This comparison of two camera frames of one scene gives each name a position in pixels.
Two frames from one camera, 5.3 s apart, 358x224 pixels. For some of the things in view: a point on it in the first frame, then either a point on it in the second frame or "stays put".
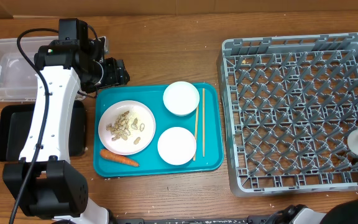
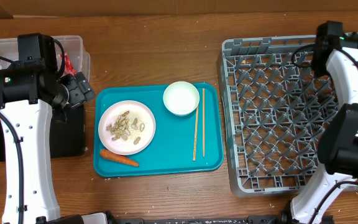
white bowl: (181, 98) stays put
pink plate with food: (127, 127) stays put
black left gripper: (116, 73) → (79, 88)
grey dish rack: (289, 106) stays put
